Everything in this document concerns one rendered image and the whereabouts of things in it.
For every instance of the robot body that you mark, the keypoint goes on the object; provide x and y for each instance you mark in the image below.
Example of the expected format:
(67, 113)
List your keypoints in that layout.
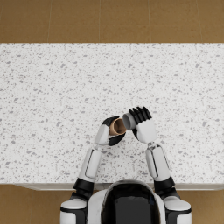
(130, 202)

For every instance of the brown paper cup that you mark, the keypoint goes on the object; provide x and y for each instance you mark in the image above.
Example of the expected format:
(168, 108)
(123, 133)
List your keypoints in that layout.
(117, 126)

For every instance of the grey cup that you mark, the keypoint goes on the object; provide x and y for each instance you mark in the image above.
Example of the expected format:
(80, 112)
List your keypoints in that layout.
(129, 121)

